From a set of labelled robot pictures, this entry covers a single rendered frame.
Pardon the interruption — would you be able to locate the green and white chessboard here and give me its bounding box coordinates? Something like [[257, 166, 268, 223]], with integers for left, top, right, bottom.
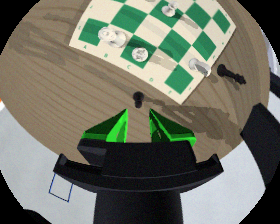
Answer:
[[69, 0, 236, 105]]

